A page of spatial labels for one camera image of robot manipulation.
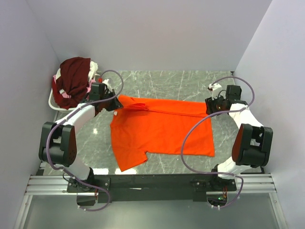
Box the orange t-shirt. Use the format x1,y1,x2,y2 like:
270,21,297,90
110,95,215,171

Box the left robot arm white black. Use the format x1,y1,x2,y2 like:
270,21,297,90
39,78,123,192

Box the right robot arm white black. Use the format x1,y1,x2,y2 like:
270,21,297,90
205,83,273,191

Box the pink garment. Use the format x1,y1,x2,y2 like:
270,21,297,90
53,75,96,98

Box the white garment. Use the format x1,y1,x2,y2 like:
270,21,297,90
53,61,98,82

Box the dark red t-shirt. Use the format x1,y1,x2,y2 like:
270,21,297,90
52,57,91,109

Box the white laundry basket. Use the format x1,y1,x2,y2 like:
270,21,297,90
48,76,96,115

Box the black base beam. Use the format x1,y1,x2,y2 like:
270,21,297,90
67,174,237,206

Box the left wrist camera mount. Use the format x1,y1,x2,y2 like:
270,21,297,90
98,78,112,88

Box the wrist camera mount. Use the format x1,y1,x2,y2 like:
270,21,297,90
98,78,112,88
208,83,224,99

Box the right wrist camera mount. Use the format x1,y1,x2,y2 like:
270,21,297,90
208,83,224,99

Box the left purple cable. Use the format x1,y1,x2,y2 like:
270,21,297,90
45,69,124,212

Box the purple cable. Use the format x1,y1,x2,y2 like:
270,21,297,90
180,76,255,210
45,69,124,212

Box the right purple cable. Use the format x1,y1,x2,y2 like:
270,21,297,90
180,76,255,210

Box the aluminium rail frame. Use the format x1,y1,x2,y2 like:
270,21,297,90
13,112,286,229

